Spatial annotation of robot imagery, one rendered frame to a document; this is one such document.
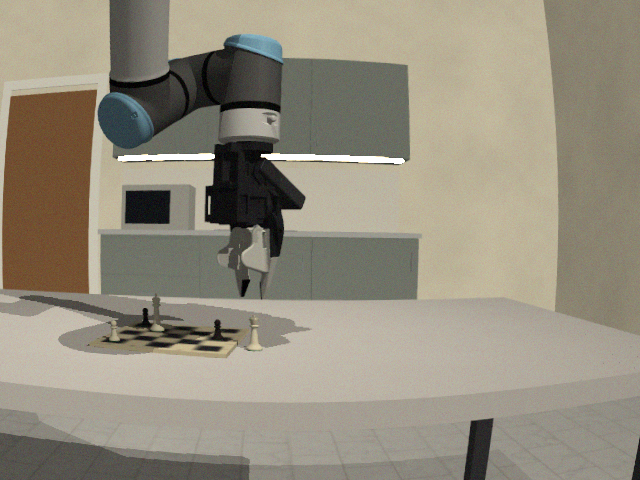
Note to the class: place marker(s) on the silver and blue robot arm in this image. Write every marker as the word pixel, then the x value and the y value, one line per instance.
pixel 145 98

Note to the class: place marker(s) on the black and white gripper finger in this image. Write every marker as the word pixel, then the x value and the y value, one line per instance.
pixel 265 247
pixel 230 256

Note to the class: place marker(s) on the black pawn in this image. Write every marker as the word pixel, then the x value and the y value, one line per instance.
pixel 217 335
pixel 145 318

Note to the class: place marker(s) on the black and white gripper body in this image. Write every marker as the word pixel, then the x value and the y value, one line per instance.
pixel 240 203

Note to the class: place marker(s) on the black and cream chessboard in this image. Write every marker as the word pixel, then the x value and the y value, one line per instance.
pixel 175 339

